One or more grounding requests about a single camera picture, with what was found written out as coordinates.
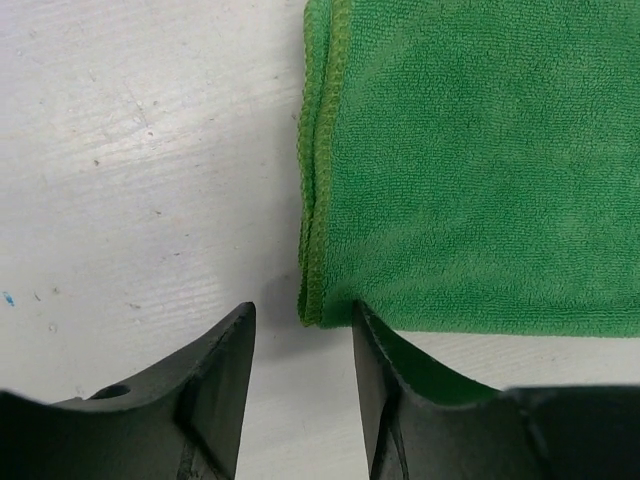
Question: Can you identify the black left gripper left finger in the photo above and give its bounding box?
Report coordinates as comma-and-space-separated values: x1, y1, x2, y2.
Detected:
1, 302, 256, 479

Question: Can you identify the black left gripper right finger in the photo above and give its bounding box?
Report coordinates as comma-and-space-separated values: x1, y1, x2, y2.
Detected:
352, 302, 639, 479

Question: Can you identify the green towel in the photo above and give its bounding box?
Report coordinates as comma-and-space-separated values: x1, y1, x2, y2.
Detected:
298, 1, 639, 338

